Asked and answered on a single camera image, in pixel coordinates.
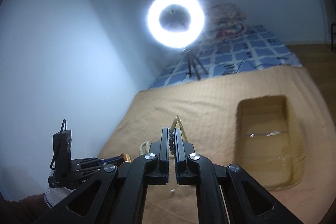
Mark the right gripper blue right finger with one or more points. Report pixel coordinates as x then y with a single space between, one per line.
225 194

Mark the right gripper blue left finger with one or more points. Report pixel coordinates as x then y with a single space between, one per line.
115 194

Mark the brown leather strap watch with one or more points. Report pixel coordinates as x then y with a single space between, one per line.
125 159

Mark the dark sleeved left forearm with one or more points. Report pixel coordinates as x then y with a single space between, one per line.
27 210

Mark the white gloved left hand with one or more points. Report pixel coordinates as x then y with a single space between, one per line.
55 195

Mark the open cardboard box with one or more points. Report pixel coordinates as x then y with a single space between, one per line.
269 141

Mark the tan blanket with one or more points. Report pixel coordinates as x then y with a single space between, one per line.
207 109

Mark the black tripod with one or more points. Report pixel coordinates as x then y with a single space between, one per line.
192 63

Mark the blue white checkered bedsheet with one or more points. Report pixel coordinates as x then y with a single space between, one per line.
257 49

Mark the stack of floral quilts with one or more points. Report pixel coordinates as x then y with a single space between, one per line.
224 21

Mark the black clothes rack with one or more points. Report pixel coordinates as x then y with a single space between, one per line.
333 35

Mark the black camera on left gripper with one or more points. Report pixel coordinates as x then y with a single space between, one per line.
61 159

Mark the bright ring light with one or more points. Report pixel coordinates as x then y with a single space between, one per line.
175 23

